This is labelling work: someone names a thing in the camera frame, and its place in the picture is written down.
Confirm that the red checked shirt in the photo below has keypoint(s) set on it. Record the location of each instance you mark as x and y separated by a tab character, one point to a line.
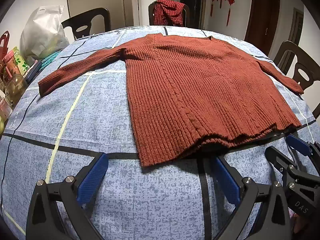
167	12

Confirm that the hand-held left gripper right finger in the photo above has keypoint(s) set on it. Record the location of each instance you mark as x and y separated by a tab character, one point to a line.
228	180

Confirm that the green snack packet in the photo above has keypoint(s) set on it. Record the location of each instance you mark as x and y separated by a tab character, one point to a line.
21	62

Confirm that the dark wooden chair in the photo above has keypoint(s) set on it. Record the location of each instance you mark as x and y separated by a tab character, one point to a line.
100	17
287	52
150	12

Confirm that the narrow panelled door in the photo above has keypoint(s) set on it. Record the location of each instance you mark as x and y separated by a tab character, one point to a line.
296	27

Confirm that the glass jar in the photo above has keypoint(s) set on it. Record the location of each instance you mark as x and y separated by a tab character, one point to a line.
15	88

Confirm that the white plastic bag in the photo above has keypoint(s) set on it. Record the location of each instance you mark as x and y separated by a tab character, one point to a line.
42	32

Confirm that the dark blue box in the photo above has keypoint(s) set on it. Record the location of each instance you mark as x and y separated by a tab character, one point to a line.
33	71

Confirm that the brown wooden door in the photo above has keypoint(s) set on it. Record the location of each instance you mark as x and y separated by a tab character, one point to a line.
262	17

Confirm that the teal knit cloth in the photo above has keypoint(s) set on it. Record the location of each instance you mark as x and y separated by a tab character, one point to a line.
51	58

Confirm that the rust brown knit sweater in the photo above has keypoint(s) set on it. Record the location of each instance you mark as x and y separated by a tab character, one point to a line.
187	92

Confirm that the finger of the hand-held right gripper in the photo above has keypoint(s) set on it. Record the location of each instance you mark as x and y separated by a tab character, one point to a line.
298	143
277	158

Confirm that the blue checked tablecloth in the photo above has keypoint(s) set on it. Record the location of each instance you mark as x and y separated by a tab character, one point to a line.
100	110

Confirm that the red gift bag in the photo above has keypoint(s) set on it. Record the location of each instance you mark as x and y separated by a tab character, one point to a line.
4	47

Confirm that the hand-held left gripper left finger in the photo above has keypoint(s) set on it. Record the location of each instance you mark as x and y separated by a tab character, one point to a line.
91	177

